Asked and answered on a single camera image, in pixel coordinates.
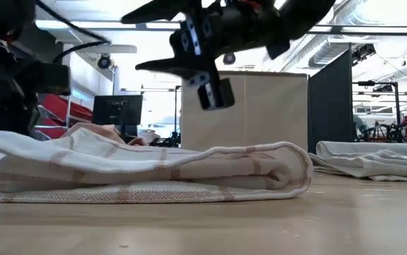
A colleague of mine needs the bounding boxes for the black computer monitor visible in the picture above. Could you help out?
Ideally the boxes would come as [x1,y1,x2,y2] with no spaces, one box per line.
[92,94,143,137]

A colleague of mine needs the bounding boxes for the silver metal shelf rack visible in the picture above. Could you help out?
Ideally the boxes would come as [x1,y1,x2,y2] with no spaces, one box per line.
[33,91,95,141]

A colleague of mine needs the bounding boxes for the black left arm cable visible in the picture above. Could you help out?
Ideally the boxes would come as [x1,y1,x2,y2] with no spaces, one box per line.
[35,0,112,65]

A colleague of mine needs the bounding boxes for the black ceiling spotlight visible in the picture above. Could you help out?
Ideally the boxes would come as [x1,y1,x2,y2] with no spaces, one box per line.
[96,52,113,70]
[223,52,237,67]

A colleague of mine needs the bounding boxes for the red storage bin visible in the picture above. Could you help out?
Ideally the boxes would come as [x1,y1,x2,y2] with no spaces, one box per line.
[36,123,68,140]
[39,93,93,123]

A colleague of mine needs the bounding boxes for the silver ventilation duct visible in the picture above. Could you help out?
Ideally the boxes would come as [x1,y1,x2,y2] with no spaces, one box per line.
[307,0,355,70]

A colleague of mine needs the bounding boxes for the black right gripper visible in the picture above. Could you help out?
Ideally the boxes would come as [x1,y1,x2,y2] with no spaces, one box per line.
[120,0,278,79]

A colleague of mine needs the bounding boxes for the black partition panel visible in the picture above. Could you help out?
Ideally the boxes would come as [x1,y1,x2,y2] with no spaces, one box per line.
[308,49,355,154]

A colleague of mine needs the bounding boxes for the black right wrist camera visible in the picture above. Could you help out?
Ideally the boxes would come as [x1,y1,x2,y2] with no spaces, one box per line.
[197,78,236,111]

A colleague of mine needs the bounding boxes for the white towel beige checks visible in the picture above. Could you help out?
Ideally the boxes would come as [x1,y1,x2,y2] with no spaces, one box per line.
[309,140,407,183]

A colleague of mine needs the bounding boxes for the white towel red checks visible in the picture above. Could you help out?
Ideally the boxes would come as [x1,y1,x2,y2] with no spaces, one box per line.
[0,126,314,205]

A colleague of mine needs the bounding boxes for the black stage light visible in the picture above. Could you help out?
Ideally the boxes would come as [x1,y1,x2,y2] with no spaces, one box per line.
[352,43,377,64]

